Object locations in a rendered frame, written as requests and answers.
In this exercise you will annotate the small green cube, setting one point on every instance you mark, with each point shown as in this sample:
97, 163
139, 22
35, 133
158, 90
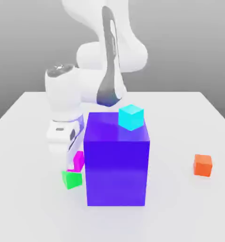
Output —
71, 179

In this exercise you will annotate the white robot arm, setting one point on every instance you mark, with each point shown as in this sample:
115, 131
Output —
63, 90

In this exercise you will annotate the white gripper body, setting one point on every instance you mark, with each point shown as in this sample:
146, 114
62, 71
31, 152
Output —
75, 145

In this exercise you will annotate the small cyan cube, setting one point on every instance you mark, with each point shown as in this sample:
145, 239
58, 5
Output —
131, 118

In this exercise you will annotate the small magenta cube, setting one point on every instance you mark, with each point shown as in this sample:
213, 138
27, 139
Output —
78, 160

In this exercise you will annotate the large blue box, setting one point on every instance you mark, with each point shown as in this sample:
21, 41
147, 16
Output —
116, 170

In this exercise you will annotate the small orange cube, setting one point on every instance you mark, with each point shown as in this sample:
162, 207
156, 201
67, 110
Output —
202, 166

